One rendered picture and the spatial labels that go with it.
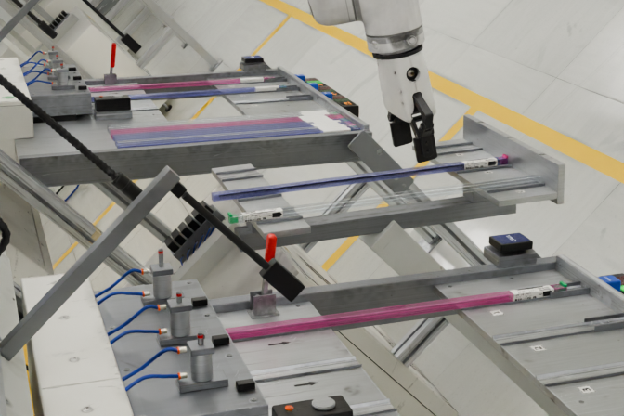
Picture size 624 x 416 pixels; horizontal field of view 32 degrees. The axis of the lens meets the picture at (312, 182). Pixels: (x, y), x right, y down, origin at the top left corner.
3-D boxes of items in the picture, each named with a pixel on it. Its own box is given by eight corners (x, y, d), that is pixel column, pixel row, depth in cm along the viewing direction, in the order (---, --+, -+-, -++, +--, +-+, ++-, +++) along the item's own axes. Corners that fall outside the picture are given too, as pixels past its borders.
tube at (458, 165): (503, 162, 185) (504, 155, 184) (508, 164, 183) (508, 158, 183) (211, 199, 170) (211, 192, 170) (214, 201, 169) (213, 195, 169)
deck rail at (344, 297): (552, 294, 161) (555, 255, 159) (560, 300, 159) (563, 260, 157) (59, 362, 140) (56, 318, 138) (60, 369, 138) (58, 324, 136)
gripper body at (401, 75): (434, 42, 156) (445, 115, 160) (406, 31, 165) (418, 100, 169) (385, 55, 154) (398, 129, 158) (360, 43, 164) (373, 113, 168)
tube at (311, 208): (230, 224, 159) (229, 216, 159) (227, 221, 160) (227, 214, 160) (540, 183, 173) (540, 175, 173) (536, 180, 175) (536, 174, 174)
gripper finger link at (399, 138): (407, 101, 168) (413, 142, 170) (398, 97, 171) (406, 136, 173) (387, 107, 167) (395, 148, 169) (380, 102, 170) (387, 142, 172)
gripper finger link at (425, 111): (430, 95, 154) (435, 131, 157) (409, 81, 161) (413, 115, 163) (422, 97, 154) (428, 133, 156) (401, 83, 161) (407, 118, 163)
